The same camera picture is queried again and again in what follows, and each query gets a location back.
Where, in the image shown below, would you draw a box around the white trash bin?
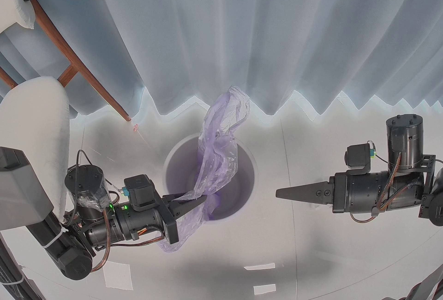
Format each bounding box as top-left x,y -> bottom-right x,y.
163,134 -> 259,221

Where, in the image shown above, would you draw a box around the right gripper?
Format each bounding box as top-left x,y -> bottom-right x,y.
276,171 -> 394,214

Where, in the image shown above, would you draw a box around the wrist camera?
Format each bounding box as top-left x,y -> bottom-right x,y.
123,174 -> 162,213
345,142 -> 374,175

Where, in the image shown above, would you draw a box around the black cable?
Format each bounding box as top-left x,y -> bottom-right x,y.
77,149 -> 91,168

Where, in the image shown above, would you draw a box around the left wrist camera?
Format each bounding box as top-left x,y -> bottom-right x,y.
123,174 -> 162,213

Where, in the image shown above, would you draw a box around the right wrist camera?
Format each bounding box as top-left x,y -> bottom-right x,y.
345,142 -> 374,175

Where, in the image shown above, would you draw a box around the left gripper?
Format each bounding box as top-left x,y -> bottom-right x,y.
112,192 -> 207,245

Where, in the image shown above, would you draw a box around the white cushioned wooden chair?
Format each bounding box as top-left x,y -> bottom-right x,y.
0,0 -> 132,226

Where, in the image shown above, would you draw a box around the pale blue curtain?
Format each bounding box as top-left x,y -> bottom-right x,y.
0,0 -> 443,119

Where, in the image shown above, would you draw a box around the purple plastic bag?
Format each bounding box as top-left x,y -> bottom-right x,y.
159,86 -> 250,253

